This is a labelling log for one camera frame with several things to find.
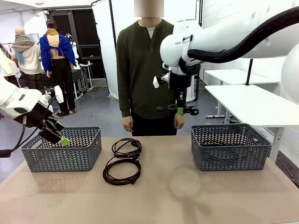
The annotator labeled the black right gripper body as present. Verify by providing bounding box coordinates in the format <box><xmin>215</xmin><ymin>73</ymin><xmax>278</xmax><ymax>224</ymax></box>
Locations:
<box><xmin>170</xmin><ymin>72</ymin><xmax>191</xmax><ymax>91</ymax></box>

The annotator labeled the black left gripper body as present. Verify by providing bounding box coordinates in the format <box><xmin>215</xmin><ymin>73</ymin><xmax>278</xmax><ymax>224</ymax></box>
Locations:
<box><xmin>23</xmin><ymin>104</ymin><xmax>55</xmax><ymax>131</ymax></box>

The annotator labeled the black cable gold connector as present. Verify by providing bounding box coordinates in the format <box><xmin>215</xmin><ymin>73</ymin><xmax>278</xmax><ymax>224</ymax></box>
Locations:
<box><xmin>102</xmin><ymin>155</ymin><xmax>142</xmax><ymax>186</ymax></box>

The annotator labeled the person's right forearm olive sleeve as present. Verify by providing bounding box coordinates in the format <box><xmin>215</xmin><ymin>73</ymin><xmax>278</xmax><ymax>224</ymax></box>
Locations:
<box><xmin>117</xmin><ymin>77</ymin><xmax>134</xmax><ymax>117</ymax></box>

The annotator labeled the person's left hand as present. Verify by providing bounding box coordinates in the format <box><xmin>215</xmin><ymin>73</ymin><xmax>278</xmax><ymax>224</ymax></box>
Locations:
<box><xmin>174</xmin><ymin>114</ymin><xmax>186</xmax><ymax>129</ymax></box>

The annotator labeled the person's right hand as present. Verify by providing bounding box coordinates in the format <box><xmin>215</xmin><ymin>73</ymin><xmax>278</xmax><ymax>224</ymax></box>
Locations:
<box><xmin>121</xmin><ymin>116</ymin><xmax>134</xmax><ymax>133</ymax></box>

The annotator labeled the grey plastic lattice basket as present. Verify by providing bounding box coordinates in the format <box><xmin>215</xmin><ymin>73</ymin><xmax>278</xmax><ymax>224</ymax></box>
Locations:
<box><xmin>190</xmin><ymin>123</ymin><xmax>273</xmax><ymax>172</ymax></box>
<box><xmin>20</xmin><ymin>126</ymin><xmax>103</xmax><ymax>173</ymax></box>

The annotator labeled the person in olive henley shirt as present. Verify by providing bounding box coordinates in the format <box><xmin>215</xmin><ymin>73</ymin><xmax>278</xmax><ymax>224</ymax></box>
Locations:
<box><xmin>116</xmin><ymin>0</ymin><xmax>187</xmax><ymax>137</ymax></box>

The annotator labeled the small white desk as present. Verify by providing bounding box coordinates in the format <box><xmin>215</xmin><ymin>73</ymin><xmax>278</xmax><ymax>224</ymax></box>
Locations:
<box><xmin>202</xmin><ymin>69</ymin><xmax>280</xmax><ymax>86</ymax></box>

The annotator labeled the white cluttered work table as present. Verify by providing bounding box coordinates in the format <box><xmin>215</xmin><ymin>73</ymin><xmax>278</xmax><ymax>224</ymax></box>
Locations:
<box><xmin>71</xmin><ymin>62</ymin><xmax>95</xmax><ymax>96</ymax></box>

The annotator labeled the large white desk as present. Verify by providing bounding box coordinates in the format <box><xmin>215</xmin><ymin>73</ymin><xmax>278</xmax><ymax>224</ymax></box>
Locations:
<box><xmin>205</xmin><ymin>84</ymin><xmax>299</xmax><ymax>164</ymax></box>

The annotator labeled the mannequin with white jacket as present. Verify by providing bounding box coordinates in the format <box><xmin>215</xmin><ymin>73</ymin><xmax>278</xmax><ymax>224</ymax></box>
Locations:
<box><xmin>0</xmin><ymin>43</ymin><xmax>19</xmax><ymax>87</ymax></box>

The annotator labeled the mannequin with blue shirt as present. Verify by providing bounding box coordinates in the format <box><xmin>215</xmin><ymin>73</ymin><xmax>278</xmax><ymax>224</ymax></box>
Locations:
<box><xmin>39</xmin><ymin>20</ymin><xmax>78</xmax><ymax>117</ymax></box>

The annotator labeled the black light stand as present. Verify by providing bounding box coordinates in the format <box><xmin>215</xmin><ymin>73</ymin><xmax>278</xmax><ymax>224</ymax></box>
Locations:
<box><xmin>195</xmin><ymin>0</ymin><xmax>204</xmax><ymax>27</ymax></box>

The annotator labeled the mannequin with patterned scarf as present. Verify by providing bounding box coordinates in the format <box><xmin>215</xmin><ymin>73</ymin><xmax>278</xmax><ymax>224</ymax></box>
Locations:
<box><xmin>11</xmin><ymin>28</ymin><xmax>44</xmax><ymax>93</ymax></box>

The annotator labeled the white black humanoid figure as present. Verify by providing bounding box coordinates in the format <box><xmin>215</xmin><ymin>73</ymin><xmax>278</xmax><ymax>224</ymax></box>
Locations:
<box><xmin>66</xmin><ymin>32</ymin><xmax>81</xmax><ymax>70</ymax></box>

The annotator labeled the white backdrop screen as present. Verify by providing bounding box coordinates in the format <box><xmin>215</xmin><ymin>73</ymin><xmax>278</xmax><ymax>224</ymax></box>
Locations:
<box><xmin>92</xmin><ymin>0</ymin><xmax>204</xmax><ymax>102</ymax></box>

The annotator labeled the black backdrop stand pole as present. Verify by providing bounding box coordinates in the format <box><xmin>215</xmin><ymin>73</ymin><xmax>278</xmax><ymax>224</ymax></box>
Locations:
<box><xmin>91</xmin><ymin>0</ymin><xmax>117</xmax><ymax>47</ymax></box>

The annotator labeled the black double door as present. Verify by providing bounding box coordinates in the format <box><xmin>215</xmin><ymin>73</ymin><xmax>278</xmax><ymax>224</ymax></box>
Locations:
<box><xmin>48</xmin><ymin>9</ymin><xmax>107</xmax><ymax>81</ymax></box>

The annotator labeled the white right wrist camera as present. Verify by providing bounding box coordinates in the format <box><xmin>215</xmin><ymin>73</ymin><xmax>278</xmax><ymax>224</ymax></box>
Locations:
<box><xmin>153</xmin><ymin>74</ymin><xmax>171</xmax><ymax>89</ymax></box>

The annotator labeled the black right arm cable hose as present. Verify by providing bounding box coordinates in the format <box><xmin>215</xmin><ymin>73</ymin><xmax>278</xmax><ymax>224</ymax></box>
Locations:
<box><xmin>178</xmin><ymin>6</ymin><xmax>299</xmax><ymax>76</ymax></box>

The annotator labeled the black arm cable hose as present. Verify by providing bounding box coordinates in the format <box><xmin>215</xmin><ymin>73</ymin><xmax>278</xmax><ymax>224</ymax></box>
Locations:
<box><xmin>0</xmin><ymin>116</ymin><xmax>28</xmax><ymax>158</ymax></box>
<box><xmin>178</xmin><ymin>6</ymin><xmax>299</xmax><ymax>76</ymax></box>

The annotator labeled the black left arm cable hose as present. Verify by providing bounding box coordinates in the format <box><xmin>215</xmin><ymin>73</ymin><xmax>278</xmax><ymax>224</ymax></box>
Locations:
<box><xmin>0</xmin><ymin>116</ymin><xmax>28</xmax><ymax>158</ymax></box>

